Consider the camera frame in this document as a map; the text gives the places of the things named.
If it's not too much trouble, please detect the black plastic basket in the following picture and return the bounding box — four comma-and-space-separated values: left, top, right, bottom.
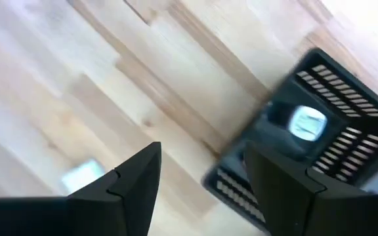
201, 47, 378, 236

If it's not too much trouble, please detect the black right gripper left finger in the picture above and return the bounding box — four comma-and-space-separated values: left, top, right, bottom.
0, 141, 162, 236

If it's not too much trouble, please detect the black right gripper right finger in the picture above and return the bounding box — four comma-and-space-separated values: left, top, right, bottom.
243, 140, 378, 236

